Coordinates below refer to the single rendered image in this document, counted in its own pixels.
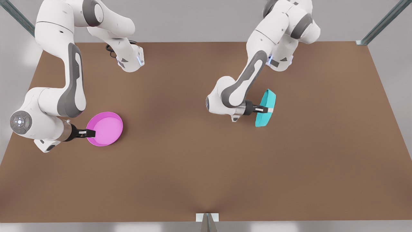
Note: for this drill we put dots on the blue plate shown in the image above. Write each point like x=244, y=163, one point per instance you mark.
x=265, y=111

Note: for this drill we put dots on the pink plate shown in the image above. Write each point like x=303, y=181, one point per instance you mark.
x=107, y=129

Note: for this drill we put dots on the silver frame post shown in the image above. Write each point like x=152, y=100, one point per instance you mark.
x=207, y=222
x=19, y=16
x=381, y=22

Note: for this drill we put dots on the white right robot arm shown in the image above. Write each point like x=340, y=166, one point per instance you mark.
x=51, y=35

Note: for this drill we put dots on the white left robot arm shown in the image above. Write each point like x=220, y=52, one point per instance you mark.
x=257, y=64

